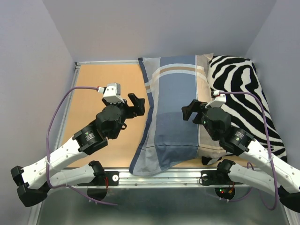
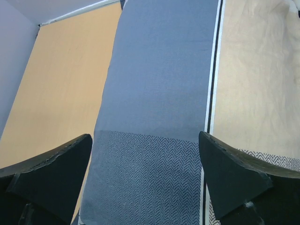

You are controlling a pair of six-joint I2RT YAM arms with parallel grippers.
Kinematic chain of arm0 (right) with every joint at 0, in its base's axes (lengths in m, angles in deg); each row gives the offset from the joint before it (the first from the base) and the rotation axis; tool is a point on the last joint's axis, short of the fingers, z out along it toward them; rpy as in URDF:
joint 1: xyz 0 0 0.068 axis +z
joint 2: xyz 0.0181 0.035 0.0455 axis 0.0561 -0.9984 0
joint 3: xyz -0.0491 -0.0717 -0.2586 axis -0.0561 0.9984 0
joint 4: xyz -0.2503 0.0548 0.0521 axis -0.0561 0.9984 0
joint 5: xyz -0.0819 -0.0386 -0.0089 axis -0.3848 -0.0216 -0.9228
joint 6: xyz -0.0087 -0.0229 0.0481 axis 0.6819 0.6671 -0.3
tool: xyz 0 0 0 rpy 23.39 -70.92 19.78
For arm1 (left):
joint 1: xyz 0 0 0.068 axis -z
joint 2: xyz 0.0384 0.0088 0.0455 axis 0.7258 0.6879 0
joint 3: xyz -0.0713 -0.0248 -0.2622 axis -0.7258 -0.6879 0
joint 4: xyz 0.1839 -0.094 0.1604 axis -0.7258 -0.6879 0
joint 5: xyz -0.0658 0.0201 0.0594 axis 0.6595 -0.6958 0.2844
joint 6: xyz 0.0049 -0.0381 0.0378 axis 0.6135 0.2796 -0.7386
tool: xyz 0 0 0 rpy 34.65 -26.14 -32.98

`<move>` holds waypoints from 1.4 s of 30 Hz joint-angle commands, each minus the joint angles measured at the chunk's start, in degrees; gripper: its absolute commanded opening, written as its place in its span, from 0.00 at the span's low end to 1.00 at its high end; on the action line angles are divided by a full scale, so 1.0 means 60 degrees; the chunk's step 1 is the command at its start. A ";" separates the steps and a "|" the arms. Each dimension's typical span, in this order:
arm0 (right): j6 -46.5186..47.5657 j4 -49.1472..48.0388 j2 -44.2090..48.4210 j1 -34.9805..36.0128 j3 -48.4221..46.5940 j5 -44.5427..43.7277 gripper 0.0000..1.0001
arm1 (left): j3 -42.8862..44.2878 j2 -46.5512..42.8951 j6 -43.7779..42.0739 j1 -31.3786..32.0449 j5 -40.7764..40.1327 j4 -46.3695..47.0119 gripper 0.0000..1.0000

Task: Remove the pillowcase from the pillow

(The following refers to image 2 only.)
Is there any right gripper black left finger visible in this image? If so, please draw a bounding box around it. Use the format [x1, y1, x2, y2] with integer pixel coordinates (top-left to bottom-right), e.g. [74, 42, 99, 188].
[0, 134, 92, 225]

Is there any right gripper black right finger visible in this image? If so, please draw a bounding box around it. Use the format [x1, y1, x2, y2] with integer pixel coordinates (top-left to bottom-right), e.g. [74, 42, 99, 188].
[199, 132, 300, 225]

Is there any blue-grey pillowcase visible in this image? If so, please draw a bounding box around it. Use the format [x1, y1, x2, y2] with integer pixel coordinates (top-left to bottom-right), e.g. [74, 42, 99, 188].
[78, 0, 225, 225]

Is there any aluminium back rail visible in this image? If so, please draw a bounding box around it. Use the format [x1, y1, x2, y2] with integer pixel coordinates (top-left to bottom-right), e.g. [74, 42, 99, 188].
[39, 0, 120, 27]

